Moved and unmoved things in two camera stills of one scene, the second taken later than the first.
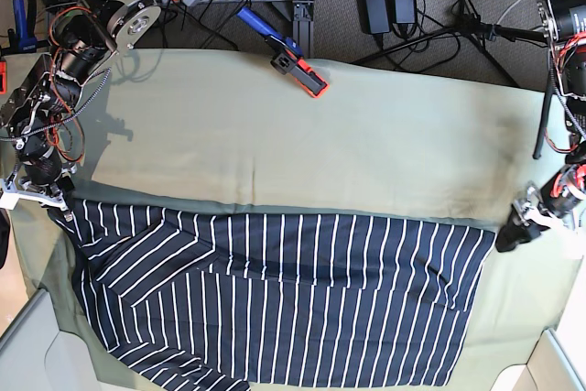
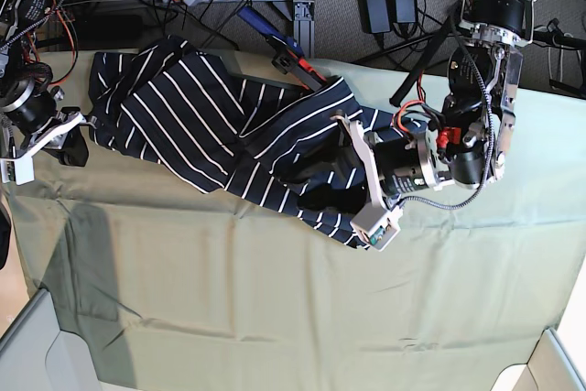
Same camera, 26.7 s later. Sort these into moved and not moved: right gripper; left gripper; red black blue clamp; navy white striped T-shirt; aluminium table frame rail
Moved: left gripper; right gripper; navy white striped T-shirt
Not moved: red black blue clamp; aluminium table frame rail
